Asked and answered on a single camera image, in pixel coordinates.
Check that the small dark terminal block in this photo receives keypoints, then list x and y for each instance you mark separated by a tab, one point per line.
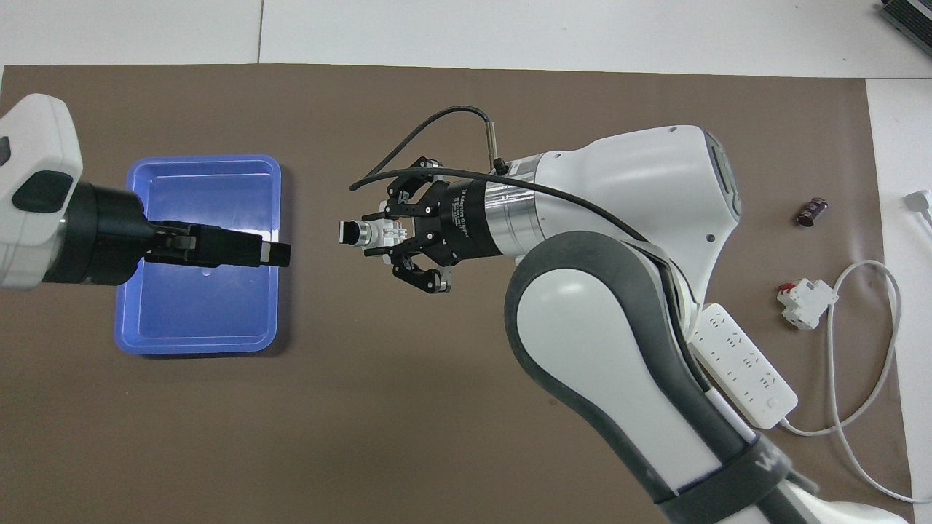
810	211

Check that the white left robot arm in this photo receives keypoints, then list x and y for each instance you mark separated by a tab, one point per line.
36	145

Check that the white red circuit breaker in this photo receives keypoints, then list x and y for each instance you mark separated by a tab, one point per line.
807	302

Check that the white power plug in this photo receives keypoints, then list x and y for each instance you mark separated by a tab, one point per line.
919	202

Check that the blue plastic tray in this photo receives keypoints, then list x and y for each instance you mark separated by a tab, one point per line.
204	313

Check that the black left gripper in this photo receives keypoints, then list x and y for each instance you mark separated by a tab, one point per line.
102	233

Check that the brown paper mat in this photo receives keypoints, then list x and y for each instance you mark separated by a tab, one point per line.
437	407

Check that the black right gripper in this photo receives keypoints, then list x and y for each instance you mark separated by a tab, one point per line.
466	218

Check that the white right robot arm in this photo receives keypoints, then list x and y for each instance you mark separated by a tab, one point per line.
626	342

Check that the grey ribbed device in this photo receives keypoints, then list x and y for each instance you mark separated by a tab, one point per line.
910	18

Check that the white power strip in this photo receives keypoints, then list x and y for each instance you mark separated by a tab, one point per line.
743	367

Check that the white orange switch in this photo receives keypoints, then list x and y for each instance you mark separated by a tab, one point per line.
378	233

